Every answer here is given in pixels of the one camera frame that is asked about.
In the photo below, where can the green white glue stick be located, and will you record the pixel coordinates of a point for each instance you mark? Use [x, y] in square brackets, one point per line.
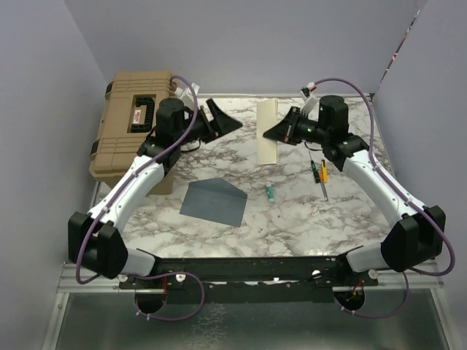
[270, 192]

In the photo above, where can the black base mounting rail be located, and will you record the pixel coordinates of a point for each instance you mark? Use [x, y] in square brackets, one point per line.
[250, 280]

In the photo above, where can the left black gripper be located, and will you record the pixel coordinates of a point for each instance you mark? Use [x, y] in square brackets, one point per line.
[221, 125]

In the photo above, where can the green handled screwdriver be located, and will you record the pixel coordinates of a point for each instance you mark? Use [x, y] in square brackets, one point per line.
[315, 173]

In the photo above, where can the tan plastic tool case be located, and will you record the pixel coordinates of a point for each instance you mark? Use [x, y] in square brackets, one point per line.
[131, 100]

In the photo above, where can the grey paper envelope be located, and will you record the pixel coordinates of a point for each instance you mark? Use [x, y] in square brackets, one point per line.
[215, 200]

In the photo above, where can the tan letter paper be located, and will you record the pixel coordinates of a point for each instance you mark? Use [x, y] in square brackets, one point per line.
[266, 118]

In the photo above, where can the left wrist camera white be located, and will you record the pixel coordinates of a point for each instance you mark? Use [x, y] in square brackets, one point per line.
[186, 96]

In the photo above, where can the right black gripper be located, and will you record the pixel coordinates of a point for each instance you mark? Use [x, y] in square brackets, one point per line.
[285, 130]

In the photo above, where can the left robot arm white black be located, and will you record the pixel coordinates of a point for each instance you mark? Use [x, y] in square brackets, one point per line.
[94, 238]

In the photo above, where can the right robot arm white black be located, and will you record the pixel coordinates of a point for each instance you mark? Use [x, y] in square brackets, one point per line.
[413, 237]

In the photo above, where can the orange handled metal tool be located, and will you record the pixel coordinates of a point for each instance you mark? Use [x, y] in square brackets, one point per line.
[322, 184]

